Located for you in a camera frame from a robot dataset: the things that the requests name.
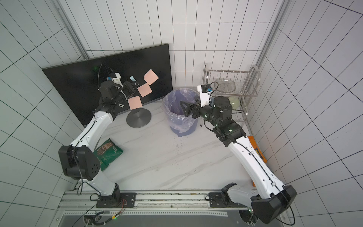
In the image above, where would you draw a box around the pink note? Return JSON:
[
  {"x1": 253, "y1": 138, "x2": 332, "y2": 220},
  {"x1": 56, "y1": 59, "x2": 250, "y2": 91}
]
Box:
[
  {"x1": 128, "y1": 96, "x2": 142, "y2": 110},
  {"x1": 144, "y1": 69, "x2": 159, "y2": 85},
  {"x1": 138, "y1": 83, "x2": 152, "y2": 97}
]

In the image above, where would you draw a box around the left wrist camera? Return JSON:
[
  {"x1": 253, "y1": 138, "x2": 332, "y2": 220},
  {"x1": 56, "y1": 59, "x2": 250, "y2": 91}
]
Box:
[{"x1": 107, "y1": 72, "x2": 123, "y2": 87}]

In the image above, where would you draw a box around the green snack bag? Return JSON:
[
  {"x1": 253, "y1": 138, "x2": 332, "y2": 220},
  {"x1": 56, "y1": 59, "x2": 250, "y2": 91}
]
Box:
[{"x1": 94, "y1": 139, "x2": 123, "y2": 171}]

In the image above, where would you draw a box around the aluminium mounting rail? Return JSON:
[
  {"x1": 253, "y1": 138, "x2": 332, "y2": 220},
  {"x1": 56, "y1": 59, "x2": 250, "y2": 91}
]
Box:
[{"x1": 53, "y1": 190, "x2": 293, "y2": 227}]

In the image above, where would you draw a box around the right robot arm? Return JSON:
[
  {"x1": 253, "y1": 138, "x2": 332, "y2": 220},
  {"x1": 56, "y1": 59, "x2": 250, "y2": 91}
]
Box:
[{"x1": 180, "y1": 96, "x2": 297, "y2": 224}]

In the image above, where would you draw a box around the round grey monitor base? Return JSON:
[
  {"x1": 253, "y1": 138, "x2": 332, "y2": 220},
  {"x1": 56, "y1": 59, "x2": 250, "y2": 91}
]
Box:
[{"x1": 126, "y1": 108, "x2": 152, "y2": 128}]

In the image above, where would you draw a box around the black flat monitor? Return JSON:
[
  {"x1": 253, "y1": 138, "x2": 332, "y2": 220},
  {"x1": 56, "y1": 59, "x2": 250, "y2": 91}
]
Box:
[{"x1": 43, "y1": 44, "x2": 173, "y2": 125}]

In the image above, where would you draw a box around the pink note top right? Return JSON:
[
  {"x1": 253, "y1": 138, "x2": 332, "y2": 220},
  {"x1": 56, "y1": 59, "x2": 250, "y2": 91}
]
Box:
[{"x1": 144, "y1": 69, "x2": 159, "y2": 85}]

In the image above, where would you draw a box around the pink note bottom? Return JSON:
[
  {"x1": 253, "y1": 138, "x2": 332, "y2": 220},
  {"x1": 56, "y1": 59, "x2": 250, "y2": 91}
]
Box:
[{"x1": 128, "y1": 96, "x2": 142, "y2": 110}]

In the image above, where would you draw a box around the clear glass plate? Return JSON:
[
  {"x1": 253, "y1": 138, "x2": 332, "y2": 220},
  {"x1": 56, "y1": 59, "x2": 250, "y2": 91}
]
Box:
[{"x1": 216, "y1": 79, "x2": 236, "y2": 94}]

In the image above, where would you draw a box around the steel dish rack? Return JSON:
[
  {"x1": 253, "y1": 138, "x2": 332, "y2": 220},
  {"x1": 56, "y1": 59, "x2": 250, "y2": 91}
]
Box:
[{"x1": 202, "y1": 64, "x2": 261, "y2": 124}]

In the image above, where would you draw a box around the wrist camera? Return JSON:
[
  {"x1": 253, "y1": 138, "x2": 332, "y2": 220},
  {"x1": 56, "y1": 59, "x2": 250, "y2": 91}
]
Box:
[
  {"x1": 107, "y1": 72, "x2": 123, "y2": 87},
  {"x1": 197, "y1": 84, "x2": 213, "y2": 107}
]

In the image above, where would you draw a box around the green bowl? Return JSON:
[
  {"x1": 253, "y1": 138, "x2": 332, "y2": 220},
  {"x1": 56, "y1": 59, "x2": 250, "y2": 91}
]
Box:
[{"x1": 228, "y1": 96, "x2": 240, "y2": 110}]

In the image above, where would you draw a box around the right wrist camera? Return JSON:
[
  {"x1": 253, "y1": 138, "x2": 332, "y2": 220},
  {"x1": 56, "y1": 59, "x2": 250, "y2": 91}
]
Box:
[{"x1": 197, "y1": 84, "x2": 213, "y2": 107}]

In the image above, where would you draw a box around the purple trash bin with liner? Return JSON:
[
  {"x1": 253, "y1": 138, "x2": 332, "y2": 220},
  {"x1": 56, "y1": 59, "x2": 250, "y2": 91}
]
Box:
[{"x1": 162, "y1": 88, "x2": 199, "y2": 137}]

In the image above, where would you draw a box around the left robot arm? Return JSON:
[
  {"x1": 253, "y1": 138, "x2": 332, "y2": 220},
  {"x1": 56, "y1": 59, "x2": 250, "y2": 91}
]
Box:
[{"x1": 58, "y1": 80, "x2": 139, "y2": 208}]

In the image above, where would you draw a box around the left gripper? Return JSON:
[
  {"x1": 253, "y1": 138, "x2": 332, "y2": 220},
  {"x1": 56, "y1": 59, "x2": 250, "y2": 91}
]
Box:
[{"x1": 114, "y1": 80, "x2": 140, "y2": 103}]

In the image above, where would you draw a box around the orange candy bag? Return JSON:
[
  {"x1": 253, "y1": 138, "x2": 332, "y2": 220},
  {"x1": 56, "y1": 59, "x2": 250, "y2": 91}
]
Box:
[{"x1": 248, "y1": 136, "x2": 267, "y2": 163}]

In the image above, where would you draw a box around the pink note middle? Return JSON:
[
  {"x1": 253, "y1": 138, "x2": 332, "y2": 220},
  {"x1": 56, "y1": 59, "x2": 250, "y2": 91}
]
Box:
[{"x1": 138, "y1": 83, "x2": 152, "y2": 97}]

